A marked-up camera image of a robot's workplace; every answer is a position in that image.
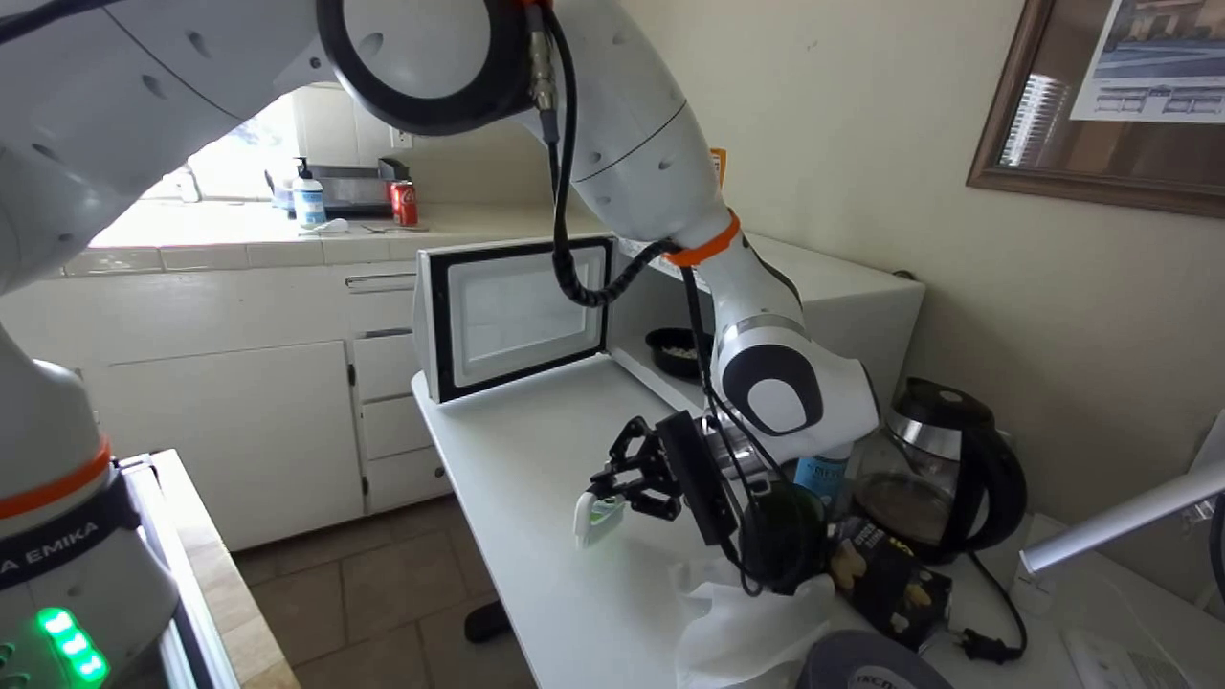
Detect wooden edged robot stand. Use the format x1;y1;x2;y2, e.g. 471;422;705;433
114;443;303;689

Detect white crumpled cloth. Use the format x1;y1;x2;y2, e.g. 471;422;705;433
665;559;834;689

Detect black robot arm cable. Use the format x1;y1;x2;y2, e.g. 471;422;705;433
532;0;770;568

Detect blue bottle with white cap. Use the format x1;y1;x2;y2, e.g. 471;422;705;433
789;447;859;518

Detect black mug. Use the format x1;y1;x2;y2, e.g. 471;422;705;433
734;479;834;597

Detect white microwave oven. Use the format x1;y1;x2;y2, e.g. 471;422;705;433
419;230;932;479

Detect clear soap dispenser bottle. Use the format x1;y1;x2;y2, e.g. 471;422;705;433
292;152;335;232

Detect white cabinet with drawers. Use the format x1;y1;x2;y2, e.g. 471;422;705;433
47;257;455;555

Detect black power cable with plug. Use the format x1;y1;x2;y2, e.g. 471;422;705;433
937;546;1034;670

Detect black table foot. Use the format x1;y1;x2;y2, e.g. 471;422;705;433
458;597;516;650

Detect white rod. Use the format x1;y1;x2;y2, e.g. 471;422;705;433
1019;462;1225;577

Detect red can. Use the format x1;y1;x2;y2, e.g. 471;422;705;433
387;176;425;232

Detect black countertop appliance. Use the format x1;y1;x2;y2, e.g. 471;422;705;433
303;152;412;223

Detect black bowl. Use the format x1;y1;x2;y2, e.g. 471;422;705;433
642;327;717;384

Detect black glass electric kettle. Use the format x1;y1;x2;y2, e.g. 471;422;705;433
849;376;1034;568

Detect black and yellow box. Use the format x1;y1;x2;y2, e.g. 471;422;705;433
822;512;956;653

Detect brown framed picture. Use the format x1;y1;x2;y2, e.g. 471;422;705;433
965;0;1225;223

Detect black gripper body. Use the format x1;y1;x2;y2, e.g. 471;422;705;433
652;408;748;553

